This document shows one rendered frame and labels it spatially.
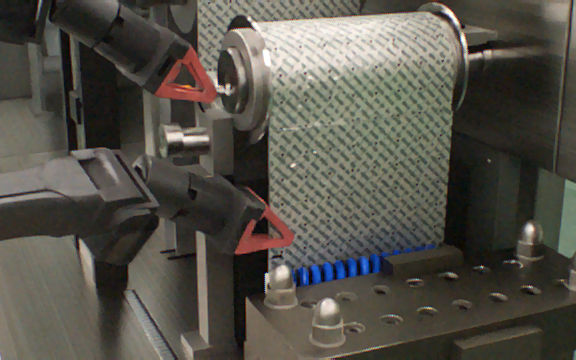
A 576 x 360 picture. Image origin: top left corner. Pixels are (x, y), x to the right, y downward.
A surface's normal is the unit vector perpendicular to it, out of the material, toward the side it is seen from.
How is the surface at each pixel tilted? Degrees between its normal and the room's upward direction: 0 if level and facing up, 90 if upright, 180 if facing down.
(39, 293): 0
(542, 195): 90
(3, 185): 36
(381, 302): 0
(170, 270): 0
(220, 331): 90
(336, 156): 91
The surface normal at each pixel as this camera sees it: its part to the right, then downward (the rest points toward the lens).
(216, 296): 0.40, 0.29
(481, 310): 0.00, -0.95
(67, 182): 0.52, -0.67
